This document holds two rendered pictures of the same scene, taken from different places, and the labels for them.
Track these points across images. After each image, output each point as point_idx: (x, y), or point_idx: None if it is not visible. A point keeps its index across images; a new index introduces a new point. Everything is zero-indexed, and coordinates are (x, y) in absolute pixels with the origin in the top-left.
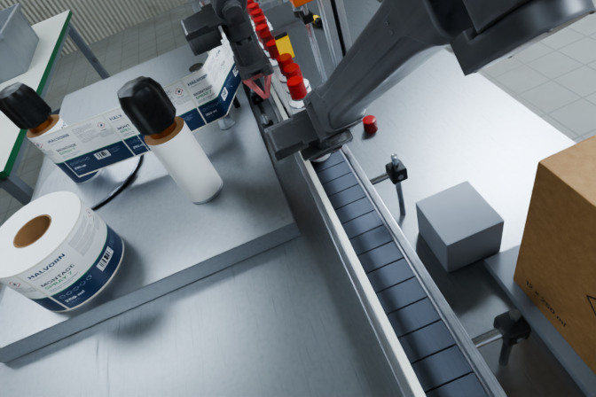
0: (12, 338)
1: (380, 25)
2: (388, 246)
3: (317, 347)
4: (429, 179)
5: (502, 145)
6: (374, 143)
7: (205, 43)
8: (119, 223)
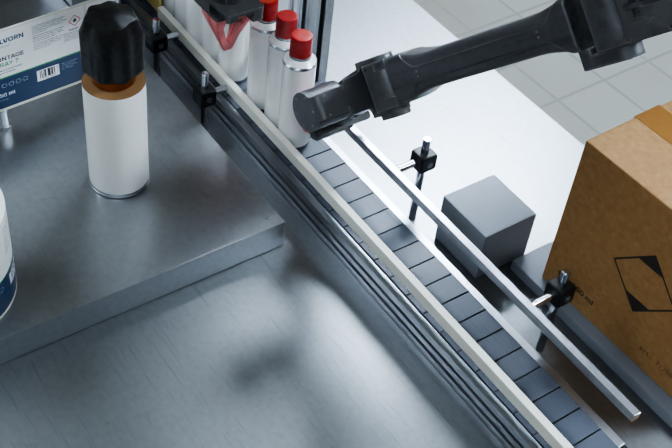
0: None
1: (529, 30)
2: (416, 246)
3: (348, 359)
4: (435, 179)
5: (511, 144)
6: None
7: None
8: None
